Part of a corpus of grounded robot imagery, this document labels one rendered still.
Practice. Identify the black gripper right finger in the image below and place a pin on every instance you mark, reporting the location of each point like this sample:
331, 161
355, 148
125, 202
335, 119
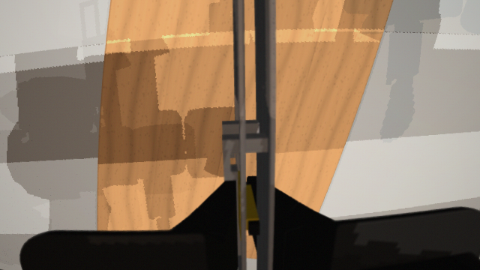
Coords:
304, 239

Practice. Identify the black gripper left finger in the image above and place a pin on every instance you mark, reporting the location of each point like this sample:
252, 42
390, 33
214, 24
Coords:
204, 240

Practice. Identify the wooden cutting board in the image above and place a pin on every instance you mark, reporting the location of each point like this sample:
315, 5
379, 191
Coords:
168, 83

